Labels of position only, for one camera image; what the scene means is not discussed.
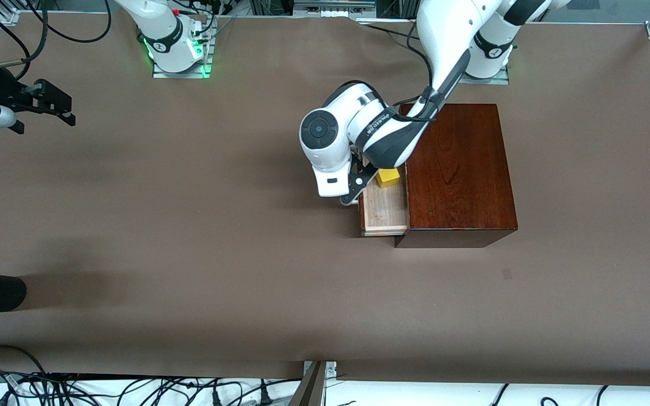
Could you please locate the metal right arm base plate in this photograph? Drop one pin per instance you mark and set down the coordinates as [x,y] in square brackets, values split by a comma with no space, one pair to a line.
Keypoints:
[181,73]

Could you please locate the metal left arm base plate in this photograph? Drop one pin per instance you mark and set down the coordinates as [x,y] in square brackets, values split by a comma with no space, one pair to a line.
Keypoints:
[486,80]

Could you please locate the aluminium frame rail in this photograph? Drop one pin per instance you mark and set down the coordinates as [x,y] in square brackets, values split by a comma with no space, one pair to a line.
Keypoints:
[0,25]

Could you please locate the grey metal box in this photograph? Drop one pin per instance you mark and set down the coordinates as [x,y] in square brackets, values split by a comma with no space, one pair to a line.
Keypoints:
[333,7]

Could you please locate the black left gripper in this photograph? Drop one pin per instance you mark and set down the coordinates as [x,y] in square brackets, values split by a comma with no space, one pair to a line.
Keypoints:
[371,168]

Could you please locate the dark brown wooden cabinet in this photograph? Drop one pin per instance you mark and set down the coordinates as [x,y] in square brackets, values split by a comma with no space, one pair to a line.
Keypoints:
[460,175]

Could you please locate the yellow cube block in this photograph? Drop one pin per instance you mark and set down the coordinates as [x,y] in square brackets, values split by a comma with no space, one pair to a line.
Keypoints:
[388,177]

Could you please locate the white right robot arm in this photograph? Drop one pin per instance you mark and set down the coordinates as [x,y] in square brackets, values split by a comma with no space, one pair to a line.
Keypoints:
[161,28]

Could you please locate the metal bracket with dark strut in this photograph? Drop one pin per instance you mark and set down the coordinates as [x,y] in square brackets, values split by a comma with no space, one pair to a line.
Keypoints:
[313,383]

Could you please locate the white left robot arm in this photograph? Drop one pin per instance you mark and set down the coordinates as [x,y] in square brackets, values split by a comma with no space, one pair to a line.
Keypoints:
[392,135]

